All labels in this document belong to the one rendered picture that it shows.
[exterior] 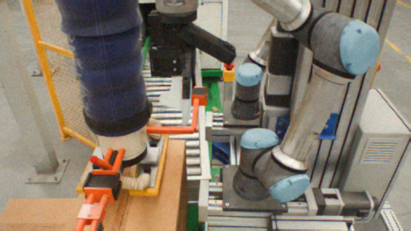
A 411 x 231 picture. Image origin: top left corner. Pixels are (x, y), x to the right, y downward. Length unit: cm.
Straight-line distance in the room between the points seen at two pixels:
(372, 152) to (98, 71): 99
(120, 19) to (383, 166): 107
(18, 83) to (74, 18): 166
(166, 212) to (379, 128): 83
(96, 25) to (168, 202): 70
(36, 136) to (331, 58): 235
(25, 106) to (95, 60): 172
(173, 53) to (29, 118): 216
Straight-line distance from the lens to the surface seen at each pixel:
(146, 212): 122
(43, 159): 288
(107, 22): 89
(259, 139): 100
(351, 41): 78
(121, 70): 95
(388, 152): 132
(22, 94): 257
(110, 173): 101
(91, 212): 93
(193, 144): 214
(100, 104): 100
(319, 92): 84
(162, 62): 60
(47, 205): 194
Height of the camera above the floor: 187
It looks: 34 degrees down
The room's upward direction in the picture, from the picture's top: straight up
